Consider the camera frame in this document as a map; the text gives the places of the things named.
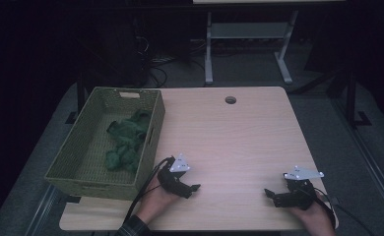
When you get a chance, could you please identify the person's left hand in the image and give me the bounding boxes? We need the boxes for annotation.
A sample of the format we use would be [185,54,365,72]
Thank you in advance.
[135,186,181,225]

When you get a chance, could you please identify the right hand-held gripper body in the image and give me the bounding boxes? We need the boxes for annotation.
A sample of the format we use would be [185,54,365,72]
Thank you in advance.
[278,165,325,210]

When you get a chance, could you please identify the person's right hand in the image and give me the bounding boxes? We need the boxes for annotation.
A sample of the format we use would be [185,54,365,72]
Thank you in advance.
[291,193,336,236]

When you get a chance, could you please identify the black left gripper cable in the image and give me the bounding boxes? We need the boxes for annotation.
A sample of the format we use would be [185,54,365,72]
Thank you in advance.
[123,156,176,225]

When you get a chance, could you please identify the green plush garment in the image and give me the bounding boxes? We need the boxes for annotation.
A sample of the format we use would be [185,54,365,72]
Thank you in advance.
[104,108,154,174]

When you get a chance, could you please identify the black floor cables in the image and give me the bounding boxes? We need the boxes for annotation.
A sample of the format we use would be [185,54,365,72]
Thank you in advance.
[137,35,204,89]

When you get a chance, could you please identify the black metal post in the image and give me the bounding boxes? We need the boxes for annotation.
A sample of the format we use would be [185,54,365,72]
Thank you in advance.
[346,70,372,128]

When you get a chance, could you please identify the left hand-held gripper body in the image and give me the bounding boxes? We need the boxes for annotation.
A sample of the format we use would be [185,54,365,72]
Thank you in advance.
[156,152,192,195]

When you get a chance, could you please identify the metal floor rail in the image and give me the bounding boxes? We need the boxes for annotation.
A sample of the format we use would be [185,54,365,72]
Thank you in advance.
[25,184,61,236]
[331,97,384,219]

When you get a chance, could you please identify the green woven basket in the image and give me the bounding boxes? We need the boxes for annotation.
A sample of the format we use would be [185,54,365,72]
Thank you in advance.
[44,86,166,202]

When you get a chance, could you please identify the white metal stand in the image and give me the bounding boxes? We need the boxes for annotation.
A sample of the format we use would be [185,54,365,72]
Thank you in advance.
[204,9,299,86]

